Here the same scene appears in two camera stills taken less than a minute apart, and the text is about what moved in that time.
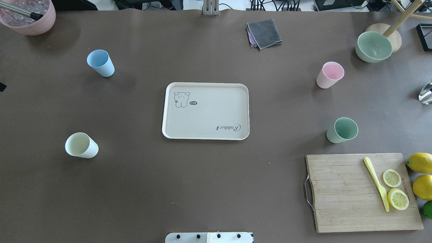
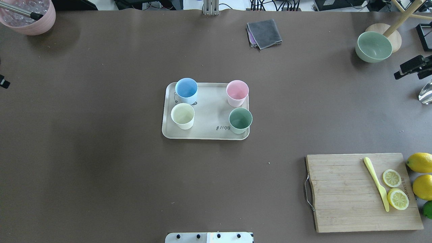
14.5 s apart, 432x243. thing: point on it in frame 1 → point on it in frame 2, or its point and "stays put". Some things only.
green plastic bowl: x=373 y=47 stays put
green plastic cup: x=345 y=129 → x=240 y=118
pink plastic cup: x=331 y=73 → x=237 y=91
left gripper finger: x=2 y=87 → x=4 y=83
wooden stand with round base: x=390 y=31 stays put
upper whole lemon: x=420 y=162 stays put
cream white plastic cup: x=82 y=144 → x=182 y=115
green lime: x=427 y=209 stays put
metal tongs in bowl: x=34 y=16 stays put
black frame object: x=424 y=32 stays put
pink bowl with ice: x=27 y=25 stays put
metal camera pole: x=211 y=7 stays put
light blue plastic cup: x=100 y=60 → x=186 y=90
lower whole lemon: x=422 y=187 stays put
